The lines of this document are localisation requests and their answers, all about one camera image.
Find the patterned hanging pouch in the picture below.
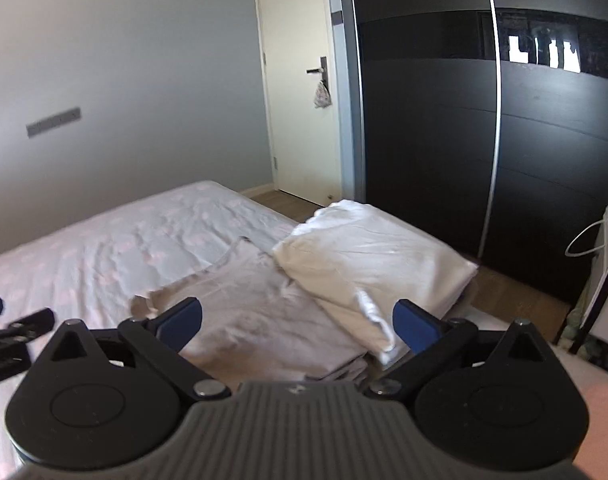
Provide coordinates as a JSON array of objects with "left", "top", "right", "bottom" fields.
[{"left": 312, "top": 80, "right": 332, "bottom": 110}]

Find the black sliding wardrobe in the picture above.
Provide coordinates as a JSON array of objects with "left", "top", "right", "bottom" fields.
[{"left": 336, "top": 0, "right": 608, "bottom": 306}]

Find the white cable loop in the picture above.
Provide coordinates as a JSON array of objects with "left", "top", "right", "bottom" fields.
[{"left": 565, "top": 215, "right": 608, "bottom": 260}]

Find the grey wall plate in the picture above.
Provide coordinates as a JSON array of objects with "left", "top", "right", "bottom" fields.
[{"left": 26, "top": 106, "right": 82, "bottom": 138}]

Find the cream room door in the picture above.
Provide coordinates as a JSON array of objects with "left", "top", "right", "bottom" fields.
[{"left": 254, "top": 0, "right": 345, "bottom": 207}]

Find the black framed side table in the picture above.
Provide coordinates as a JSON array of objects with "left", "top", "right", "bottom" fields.
[{"left": 556, "top": 270, "right": 608, "bottom": 356}]

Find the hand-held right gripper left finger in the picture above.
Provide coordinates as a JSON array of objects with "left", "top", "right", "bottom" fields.
[{"left": 48, "top": 297, "right": 232, "bottom": 402}]

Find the taupe long-sleeve shirt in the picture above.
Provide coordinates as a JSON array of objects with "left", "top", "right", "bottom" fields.
[{"left": 128, "top": 237, "right": 369, "bottom": 382}]

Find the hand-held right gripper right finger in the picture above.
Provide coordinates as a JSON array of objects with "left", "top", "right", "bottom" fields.
[{"left": 364, "top": 299, "right": 547, "bottom": 401}]

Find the dark door handle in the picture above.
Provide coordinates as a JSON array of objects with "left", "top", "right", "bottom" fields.
[{"left": 306, "top": 56, "right": 329, "bottom": 88}]

